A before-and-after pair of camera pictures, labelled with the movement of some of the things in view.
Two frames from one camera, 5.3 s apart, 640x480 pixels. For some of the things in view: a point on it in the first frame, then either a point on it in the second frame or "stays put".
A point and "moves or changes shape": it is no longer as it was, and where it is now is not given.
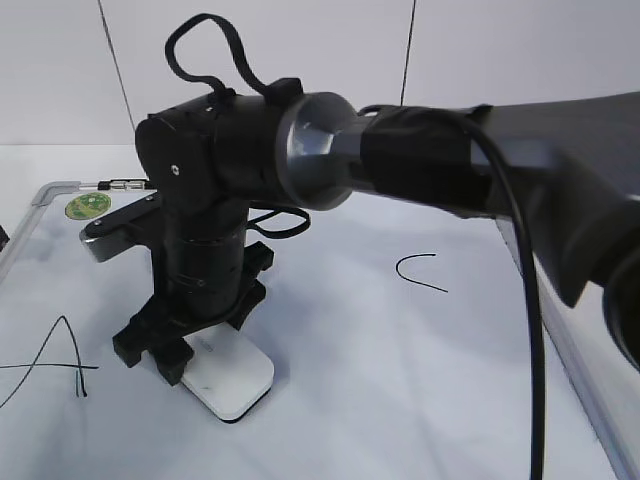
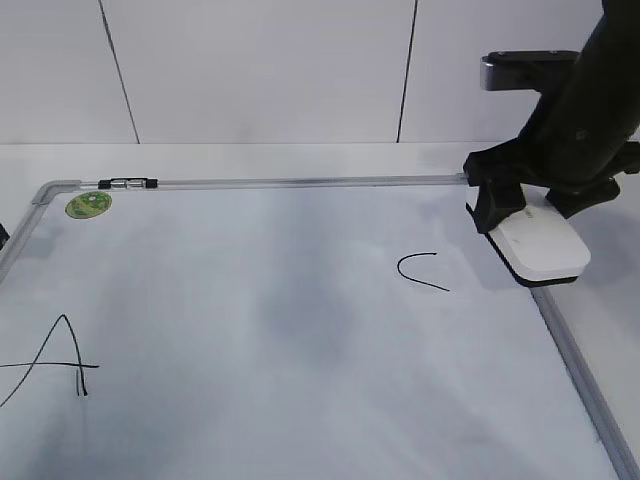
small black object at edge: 4,238 stays put
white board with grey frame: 400,351 stays put
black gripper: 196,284 -> 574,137
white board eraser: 227,372 moves or changes shape
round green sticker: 87,205 stays put
